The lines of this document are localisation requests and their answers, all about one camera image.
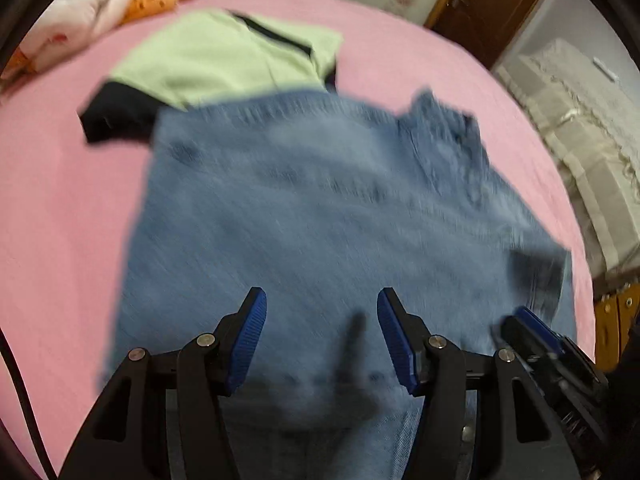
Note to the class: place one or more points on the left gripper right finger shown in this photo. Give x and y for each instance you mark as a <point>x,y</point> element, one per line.
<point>517,436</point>

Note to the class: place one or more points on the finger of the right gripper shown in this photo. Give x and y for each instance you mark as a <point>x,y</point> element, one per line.
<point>535,324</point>

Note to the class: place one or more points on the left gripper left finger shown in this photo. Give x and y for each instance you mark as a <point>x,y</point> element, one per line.
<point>125,434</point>

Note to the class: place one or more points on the blue denim jacket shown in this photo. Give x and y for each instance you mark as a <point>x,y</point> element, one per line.
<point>322,201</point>

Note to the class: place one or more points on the wooden drawer cabinet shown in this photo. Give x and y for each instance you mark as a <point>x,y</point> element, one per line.
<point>615,314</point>

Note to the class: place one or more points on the beige lace-covered furniture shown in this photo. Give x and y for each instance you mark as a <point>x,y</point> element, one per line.
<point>591,130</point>

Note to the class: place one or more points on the pink bed blanket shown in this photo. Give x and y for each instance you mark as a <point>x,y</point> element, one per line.
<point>67,206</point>

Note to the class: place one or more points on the dark wooden door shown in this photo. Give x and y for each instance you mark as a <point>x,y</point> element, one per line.
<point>483,27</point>

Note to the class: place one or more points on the green and black folded garment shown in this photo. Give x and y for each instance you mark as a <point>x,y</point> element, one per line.
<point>205,57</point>

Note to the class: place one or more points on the pink floral quilt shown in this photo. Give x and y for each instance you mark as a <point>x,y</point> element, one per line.
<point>69,26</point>

